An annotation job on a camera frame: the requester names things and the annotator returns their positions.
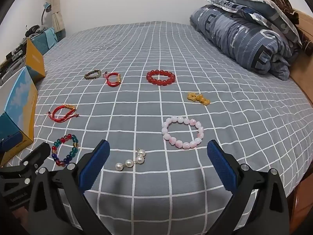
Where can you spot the grey checked bed sheet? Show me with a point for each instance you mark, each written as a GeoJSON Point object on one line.
{"type": "Point", "coordinates": [151, 49]}

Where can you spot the grey radio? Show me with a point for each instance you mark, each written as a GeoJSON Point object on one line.
{"type": "Point", "coordinates": [12, 63]}

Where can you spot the wooden headboard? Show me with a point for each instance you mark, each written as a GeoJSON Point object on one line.
{"type": "Point", "coordinates": [304, 73]}

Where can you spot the teal desk lamp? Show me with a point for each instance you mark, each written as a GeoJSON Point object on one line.
{"type": "Point", "coordinates": [46, 7]}

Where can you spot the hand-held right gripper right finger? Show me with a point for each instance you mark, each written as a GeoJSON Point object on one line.
{"type": "Point", "coordinates": [222, 166]}

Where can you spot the folded blue grey duvet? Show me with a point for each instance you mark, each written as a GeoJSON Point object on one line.
{"type": "Point", "coordinates": [239, 41]}

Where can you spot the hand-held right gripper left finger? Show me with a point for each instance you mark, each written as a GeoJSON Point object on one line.
{"type": "Point", "coordinates": [97, 161]}

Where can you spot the teal box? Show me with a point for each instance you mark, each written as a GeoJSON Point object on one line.
{"type": "Point", "coordinates": [45, 41]}

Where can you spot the blue grey patterned pillow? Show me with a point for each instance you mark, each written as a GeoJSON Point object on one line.
{"type": "Point", "coordinates": [256, 9]}

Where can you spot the yellow cardboard box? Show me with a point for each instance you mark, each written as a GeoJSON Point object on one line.
{"type": "Point", "coordinates": [34, 58]}

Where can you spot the beige curtain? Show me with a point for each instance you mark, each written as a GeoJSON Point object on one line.
{"type": "Point", "coordinates": [55, 5]}

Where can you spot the sky print cardboard box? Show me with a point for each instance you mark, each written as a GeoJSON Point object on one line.
{"type": "Point", "coordinates": [20, 107]}

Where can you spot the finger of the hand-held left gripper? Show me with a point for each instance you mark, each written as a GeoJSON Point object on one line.
{"type": "Point", "coordinates": [42, 152]}

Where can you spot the black gadget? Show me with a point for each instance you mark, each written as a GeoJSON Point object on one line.
{"type": "Point", "coordinates": [32, 29]}

